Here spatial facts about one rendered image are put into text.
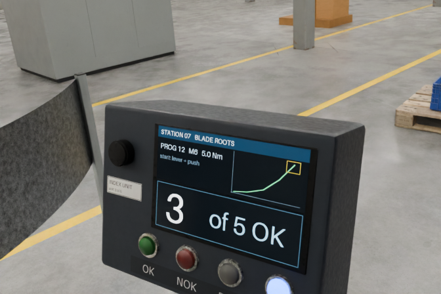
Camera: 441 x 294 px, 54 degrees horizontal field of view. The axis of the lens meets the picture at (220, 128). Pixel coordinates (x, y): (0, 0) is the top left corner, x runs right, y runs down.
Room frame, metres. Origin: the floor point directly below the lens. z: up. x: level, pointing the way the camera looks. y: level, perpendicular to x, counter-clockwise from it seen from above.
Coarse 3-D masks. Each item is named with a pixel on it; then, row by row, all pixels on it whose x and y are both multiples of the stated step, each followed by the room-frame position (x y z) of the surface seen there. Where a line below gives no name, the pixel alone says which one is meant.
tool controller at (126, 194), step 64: (128, 128) 0.43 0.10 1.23; (192, 128) 0.39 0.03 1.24; (256, 128) 0.36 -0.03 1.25; (320, 128) 0.35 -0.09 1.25; (128, 192) 0.42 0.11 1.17; (256, 192) 0.34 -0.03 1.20; (320, 192) 0.31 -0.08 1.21; (128, 256) 0.40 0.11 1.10; (256, 256) 0.33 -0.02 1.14; (320, 256) 0.30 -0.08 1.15
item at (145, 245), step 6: (144, 234) 0.39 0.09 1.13; (150, 234) 0.39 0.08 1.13; (138, 240) 0.39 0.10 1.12; (144, 240) 0.38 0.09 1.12; (150, 240) 0.38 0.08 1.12; (156, 240) 0.38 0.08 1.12; (138, 246) 0.39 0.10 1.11; (144, 246) 0.38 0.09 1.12; (150, 246) 0.38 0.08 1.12; (156, 246) 0.38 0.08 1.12; (144, 252) 0.38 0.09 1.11; (150, 252) 0.38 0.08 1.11; (156, 252) 0.38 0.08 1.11
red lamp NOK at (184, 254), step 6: (186, 246) 0.36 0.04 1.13; (180, 252) 0.36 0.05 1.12; (186, 252) 0.36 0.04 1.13; (192, 252) 0.36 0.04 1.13; (180, 258) 0.36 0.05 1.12; (186, 258) 0.35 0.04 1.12; (192, 258) 0.35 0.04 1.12; (198, 258) 0.36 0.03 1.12; (180, 264) 0.36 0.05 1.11; (186, 264) 0.35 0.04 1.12; (192, 264) 0.35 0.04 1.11; (186, 270) 0.36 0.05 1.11; (192, 270) 0.35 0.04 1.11
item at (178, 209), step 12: (156, 180) 0.40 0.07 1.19; (156, 192) 0.40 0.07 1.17; (168, 192) 0.39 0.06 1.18; (180, 192) 0.38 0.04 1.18; (192, 192) 0.37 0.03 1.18; (156, 204) 0.39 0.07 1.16; (168, 204) 0.39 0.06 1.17; (180, 204) 0.38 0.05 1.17; (192, 204) 0.37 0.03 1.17; (156, 216) 0.39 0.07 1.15; (168, 216) 0.38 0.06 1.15; (180, 216) 0.38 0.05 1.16; (192, 216) 0.37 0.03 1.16; (168, 228) 0.38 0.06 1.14; (180, 228) 0.37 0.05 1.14; (192, 228) 0.37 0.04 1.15
